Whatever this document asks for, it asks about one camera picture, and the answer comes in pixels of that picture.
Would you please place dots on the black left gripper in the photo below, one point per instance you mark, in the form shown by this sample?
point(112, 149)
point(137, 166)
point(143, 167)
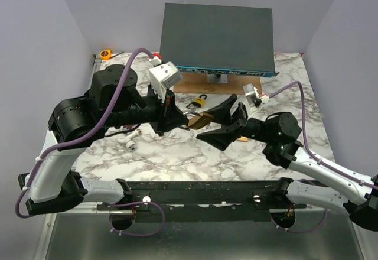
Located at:
point(169, 116)

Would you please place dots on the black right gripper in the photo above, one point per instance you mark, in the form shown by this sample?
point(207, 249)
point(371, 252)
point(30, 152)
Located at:
point(221, 138)

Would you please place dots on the small brass padlock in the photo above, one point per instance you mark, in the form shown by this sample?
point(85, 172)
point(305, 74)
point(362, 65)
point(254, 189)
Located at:
point(197, 120)

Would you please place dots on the brass long-shackle padlock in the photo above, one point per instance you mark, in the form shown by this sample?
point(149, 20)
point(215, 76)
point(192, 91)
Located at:
point(243, 139)

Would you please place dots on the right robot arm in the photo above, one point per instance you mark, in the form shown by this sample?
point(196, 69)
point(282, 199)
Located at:
point(342, 189)

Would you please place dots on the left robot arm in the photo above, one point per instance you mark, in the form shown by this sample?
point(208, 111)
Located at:
point(112, 101)

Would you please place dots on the yellow padlock black shackle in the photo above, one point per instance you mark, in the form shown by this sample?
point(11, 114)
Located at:
point(198, 102)

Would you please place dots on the wooden board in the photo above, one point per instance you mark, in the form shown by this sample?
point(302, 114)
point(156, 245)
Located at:
point(198, 83)

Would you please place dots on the white plastic tap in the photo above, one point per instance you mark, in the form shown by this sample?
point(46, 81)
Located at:
point(127, 140)

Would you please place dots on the yellow tape measure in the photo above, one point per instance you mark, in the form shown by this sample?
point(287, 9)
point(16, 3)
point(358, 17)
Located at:
point(108, 54)

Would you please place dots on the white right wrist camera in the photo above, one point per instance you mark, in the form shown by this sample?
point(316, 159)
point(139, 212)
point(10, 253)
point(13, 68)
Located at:
point(254, 99)

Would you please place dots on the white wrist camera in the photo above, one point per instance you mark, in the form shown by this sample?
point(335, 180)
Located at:
point(163, 76)
point(254, 99)

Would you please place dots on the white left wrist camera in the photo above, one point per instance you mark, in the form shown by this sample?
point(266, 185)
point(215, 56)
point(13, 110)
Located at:
point(163, 76)

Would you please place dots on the black mounting rail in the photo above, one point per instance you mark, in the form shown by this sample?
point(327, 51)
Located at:
point(201, 201)

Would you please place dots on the grey network switch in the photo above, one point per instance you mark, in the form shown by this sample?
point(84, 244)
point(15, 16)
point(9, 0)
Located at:
point(218, 39)

